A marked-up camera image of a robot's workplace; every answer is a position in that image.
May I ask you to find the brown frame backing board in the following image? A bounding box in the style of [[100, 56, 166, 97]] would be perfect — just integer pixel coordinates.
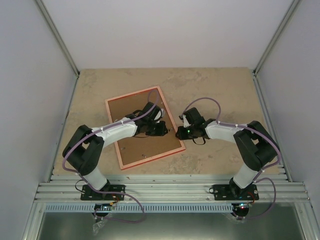
[[107, 88, 183, 167]]

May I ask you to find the purple cable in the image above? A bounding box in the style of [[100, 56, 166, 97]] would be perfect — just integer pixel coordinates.
[[182, 97, 282, 221], [62, 89, 161, 224]]

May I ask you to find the aluminium corner post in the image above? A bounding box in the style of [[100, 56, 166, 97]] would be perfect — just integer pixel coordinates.
[[34, 0, 80, 78], [252, 0, 303, 76]]

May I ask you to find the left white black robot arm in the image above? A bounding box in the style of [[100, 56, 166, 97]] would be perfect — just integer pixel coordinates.
[[62, 102, 168, 200]]

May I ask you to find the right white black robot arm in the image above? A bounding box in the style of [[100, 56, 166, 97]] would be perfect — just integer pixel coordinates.
[[175, 107, 280, 200]]

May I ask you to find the aluminium rail platform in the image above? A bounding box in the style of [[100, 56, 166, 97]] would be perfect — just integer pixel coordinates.
[[22, 173, 320, 240]]

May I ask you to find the clear plastic bag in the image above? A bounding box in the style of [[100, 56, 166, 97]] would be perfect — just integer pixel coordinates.
[[92, 218, 104, 236]]

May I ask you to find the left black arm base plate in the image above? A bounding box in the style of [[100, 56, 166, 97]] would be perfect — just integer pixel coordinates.
[[74, 180, 126, 202]]

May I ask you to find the left aluminium corner post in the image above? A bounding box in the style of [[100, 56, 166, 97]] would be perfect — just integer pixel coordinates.
[[34, 0, 80, 78]]

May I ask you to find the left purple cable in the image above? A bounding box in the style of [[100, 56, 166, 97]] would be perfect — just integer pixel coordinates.
[[62, 89, 161, 224]]

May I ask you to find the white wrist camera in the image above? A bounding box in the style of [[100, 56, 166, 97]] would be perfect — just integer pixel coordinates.
[[154, 108, 165, 123], [179, 113, 191, 128]]

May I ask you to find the light blue cable duct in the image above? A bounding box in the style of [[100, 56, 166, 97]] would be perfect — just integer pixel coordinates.
[[44, 203, 234, 213]]

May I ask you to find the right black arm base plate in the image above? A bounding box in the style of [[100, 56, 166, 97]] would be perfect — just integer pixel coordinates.
[[208, 184, 260, 201]]

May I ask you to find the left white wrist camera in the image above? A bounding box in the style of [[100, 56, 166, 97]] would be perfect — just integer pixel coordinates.
[[154, 108, 165, 123]]

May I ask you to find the red wooden picture frame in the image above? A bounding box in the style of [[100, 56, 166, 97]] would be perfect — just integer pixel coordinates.
[[104, 85, 187, 171]]

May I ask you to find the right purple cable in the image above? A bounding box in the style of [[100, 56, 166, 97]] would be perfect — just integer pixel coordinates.
[[182, 97, 282, 221]]

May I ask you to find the right aluminium corner post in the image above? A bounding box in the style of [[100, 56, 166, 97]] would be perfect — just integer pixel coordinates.
[[252, 0, 303, 76]]

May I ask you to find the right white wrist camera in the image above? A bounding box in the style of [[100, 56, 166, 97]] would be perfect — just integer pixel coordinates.
[[179, 113, 191, 128]]

